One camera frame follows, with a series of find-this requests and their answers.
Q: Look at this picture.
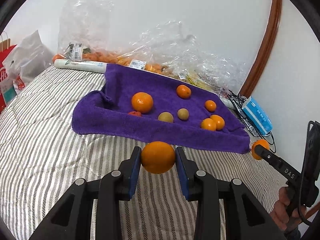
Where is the person's right hand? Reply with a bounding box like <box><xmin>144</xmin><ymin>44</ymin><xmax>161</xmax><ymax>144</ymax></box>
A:
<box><xmin>271</xmin><ymin>186</ymin><xmax>292</xmax><ymax>232</ymax></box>

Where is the red paper bag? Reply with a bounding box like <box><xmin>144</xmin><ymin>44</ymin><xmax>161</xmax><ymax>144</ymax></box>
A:
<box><xmin>0</xmin><ymin>31</ymin><xmax>18</xmax><ymax>113</ymax></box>

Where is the red and white packet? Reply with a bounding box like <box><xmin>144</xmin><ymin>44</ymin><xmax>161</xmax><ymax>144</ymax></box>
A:
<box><xmin>12</xmin><ymin>79</ymin><xmax>25</xmax><ymax>93</ymax></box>

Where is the yellow-green plum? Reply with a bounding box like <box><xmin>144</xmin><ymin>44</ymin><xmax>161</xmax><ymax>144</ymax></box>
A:
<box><xmin>177</xmin><ymin>108</ymin><xmax>189</xmax><ymax>121</ymax></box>
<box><xmin>158</xmin><ymin>112</ymin><xmax>174</xmax><ymax>124</ymax></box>

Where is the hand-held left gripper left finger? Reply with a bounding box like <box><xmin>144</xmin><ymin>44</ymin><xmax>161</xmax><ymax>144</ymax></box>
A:
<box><xmin>30</xmin><ymin>146</ymin><xmax>142</xmax><ymax>240</ymax></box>

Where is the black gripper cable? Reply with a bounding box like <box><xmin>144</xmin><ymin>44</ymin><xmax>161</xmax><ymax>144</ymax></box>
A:
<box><xmin>297</xmin><ymin>204</ymin><xmax>313</xmax><ymax>225</ymax></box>

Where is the clear bag of leafy oranges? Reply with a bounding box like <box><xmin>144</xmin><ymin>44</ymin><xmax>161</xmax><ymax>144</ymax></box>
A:
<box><xmin>52</xmin><ymin>0</ymin><xmax>119</xmax><ymax>65</ymax></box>

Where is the grey striped quilt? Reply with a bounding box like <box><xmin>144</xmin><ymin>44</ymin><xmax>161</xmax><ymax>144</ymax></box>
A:
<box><xmin>0</xmin><ymin>66</ymin><xmax>288</xmax><ymax>240</ymax></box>

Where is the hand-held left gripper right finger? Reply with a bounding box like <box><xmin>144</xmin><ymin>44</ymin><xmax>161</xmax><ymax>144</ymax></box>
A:
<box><xmin>175</xmin><ymin>146</ymin><xmax>287</xmax><ymax>240</ymax></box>

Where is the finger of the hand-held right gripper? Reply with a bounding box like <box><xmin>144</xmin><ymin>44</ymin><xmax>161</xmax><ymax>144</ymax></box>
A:
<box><xmin>253</xmin><ymin>145</ymin><xmax>283</xmax><ymax>171</ymax></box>

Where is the small round orange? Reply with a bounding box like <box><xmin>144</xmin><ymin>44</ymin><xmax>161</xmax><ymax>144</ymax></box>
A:
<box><xmin>251</xmin><ymin>140</ymin><xmax>270</xmax><ymax>160</ymax></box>

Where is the teal and white packet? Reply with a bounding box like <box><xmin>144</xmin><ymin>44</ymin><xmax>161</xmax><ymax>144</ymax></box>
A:
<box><xmin>0</xmin><ymin>80</ymin><xmax>18</xmax><ymax>104</ymax></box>

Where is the white plastic bag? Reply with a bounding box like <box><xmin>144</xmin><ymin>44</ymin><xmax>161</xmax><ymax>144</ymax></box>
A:
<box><xmin>0</xmin><ymin>30</ymin><xmax>54</xmax><ymax>98</ymax></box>

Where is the clear bag of yellow produce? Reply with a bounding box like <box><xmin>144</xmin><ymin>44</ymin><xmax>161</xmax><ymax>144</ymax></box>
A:
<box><xmin>162</xmin><ymin>47</ymin><xmax>247</xmax><ymax>98</ymax></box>

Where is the brown wooden door frame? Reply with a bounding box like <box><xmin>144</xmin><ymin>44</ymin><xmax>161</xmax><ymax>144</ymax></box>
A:
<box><xmin>240</xmin><ymin>0</ymin><xmax>283</xmax><ymax>98</ymax></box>

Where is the purple towel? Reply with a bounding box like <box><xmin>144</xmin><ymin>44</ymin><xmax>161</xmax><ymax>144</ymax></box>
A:
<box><xmin>72</xmin><ymin>63</ymin><xmax>251</xmax><ymax>154</ymax></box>

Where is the blue and white box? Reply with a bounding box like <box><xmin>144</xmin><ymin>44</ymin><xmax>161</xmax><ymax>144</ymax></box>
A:
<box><xmin>242</xmin><ymin>97</ymin><xmax>273</xmax><ymax>133</ymax></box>

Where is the medium orange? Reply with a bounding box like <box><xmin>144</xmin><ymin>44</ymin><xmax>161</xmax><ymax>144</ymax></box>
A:
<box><xmin>176</xmin><ymin>85</ymin><xmax>192</xmax><ymax>99</ymax></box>

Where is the large orange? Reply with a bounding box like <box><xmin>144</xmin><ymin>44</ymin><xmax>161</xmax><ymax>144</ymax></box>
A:
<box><xmin>131</xmin><ymin>92</ymin><xmax>154</xmax><ymax>113</ymax></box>
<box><xmin>141</xmin><ymin>141</ymin><xmax>176</xmax><ymax>175</ymax></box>

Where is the white paper roll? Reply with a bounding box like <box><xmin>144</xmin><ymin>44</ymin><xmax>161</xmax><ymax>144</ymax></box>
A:
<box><xmin>54</xmin><ymin>59</ymin><xmax>193</xmax><ymax>84</ymax></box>

